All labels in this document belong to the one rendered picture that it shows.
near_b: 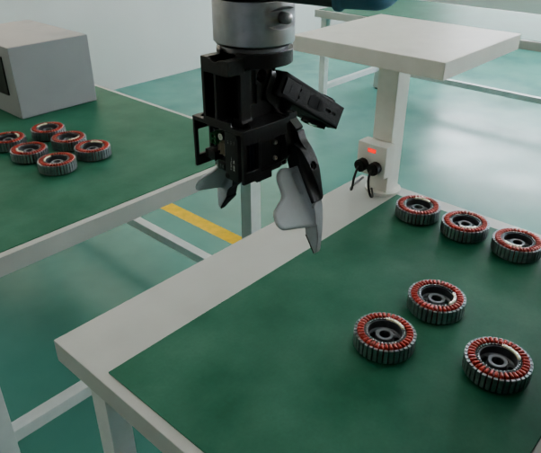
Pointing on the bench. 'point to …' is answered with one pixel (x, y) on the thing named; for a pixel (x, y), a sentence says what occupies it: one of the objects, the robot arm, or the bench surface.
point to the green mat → (227, 313)
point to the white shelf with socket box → (401, 75)
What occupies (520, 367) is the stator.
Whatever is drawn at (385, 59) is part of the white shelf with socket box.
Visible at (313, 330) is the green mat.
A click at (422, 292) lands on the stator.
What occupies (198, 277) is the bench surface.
